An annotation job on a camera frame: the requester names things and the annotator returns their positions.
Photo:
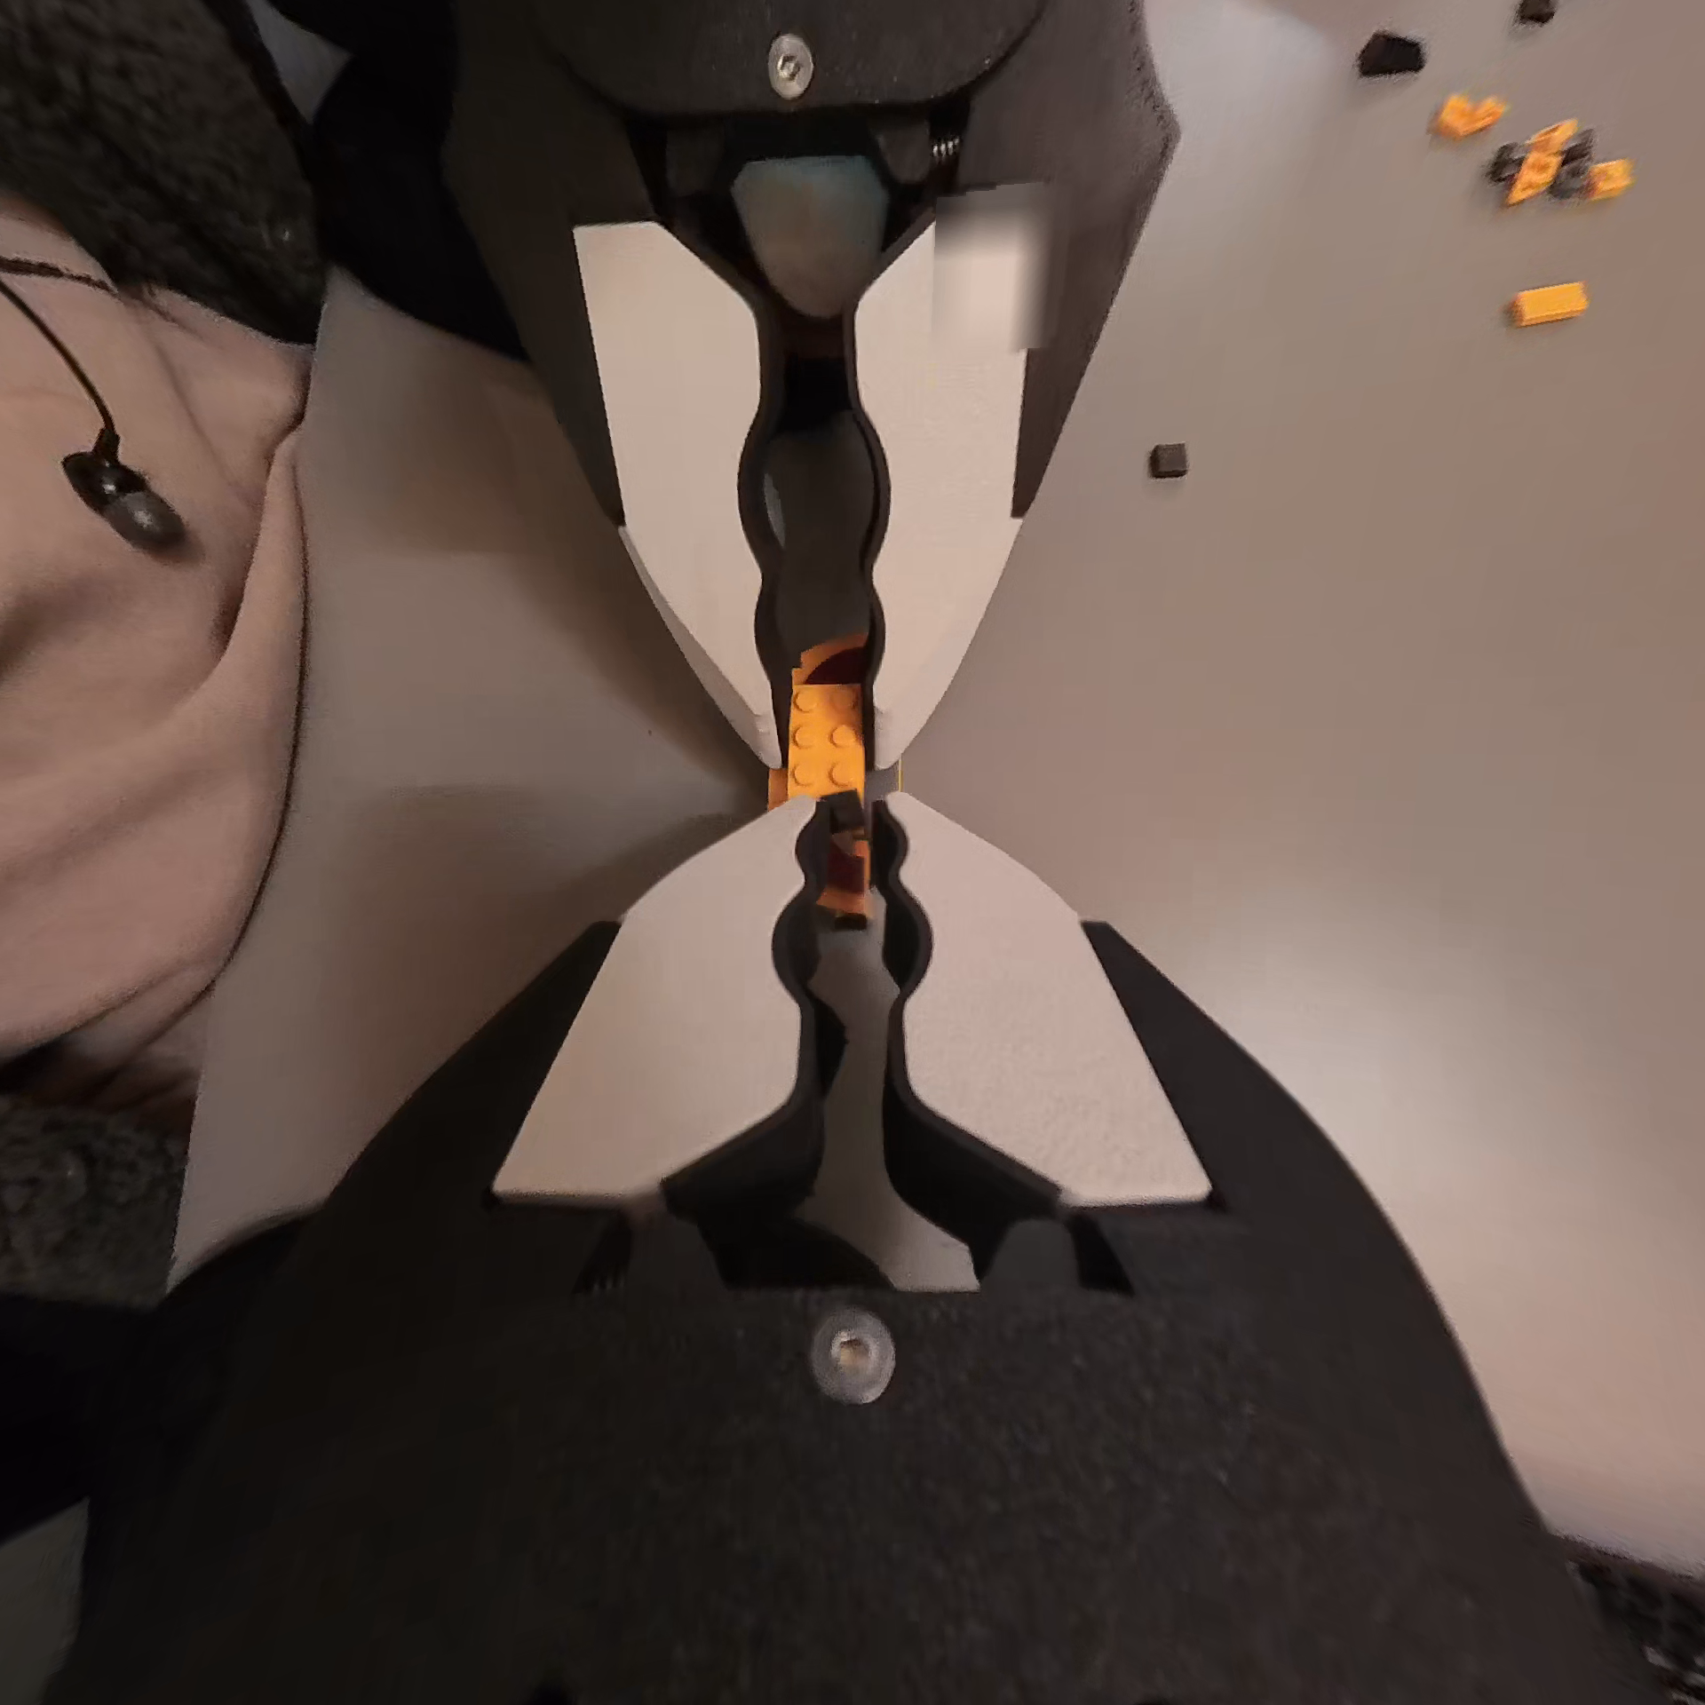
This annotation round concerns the orange lego bracket piece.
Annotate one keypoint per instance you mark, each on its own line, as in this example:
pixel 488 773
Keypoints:
pixel 1468 116

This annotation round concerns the orange lego car front assembly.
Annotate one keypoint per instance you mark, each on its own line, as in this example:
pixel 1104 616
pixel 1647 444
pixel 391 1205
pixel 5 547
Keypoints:
pixel 826 740

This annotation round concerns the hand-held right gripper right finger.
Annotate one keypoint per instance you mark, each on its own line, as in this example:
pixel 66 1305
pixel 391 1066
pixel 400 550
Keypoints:
pixel 1026 1039

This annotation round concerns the black lego slope piece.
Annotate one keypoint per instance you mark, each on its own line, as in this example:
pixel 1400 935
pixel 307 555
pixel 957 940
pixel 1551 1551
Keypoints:
pixel 1388 53

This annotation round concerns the person's left forearm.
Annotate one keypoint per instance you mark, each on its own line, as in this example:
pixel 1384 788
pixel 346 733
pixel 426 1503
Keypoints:
pixel 426 199

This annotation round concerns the small black lego tile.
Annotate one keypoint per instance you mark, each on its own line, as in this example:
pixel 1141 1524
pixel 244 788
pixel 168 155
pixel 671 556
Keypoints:
pixel 1167 459

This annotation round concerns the cluster of small lego pieces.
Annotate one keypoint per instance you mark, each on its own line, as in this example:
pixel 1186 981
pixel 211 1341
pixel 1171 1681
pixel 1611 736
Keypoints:
pixel 1551 161

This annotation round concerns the orange lego plate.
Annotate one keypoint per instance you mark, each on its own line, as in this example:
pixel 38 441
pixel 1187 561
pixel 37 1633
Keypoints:
pixel 1547 305

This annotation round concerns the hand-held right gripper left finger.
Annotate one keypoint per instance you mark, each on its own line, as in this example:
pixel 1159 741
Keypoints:
pixel 679 1039

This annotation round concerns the person's beige hoodie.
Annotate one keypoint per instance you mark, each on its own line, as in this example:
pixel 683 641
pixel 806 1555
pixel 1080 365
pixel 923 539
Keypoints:
pixel 133 733

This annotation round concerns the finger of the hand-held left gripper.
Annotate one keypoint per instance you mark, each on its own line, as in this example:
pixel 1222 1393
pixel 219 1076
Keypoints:
pixel 665 439
pixel 919 507

